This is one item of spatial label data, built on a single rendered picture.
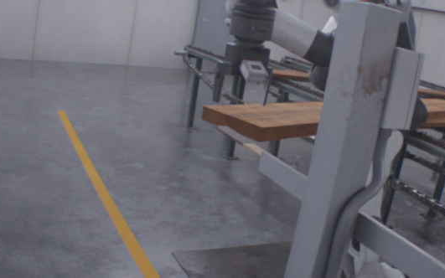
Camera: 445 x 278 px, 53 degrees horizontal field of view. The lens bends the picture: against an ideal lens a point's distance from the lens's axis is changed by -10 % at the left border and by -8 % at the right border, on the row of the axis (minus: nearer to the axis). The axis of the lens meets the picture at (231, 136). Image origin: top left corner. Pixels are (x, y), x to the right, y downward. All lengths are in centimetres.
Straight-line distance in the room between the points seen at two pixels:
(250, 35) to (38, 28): 799
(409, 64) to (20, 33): 838
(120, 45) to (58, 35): 120
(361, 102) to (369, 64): 5
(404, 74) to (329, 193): 19
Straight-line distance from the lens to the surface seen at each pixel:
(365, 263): 178
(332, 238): 69
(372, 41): 63
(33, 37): 889
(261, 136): 152
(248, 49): 99
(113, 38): 908
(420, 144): 248
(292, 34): 126
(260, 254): 272
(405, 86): 68
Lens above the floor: 126
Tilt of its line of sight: 14 degrees down
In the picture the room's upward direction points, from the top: 9 degrees clockwise
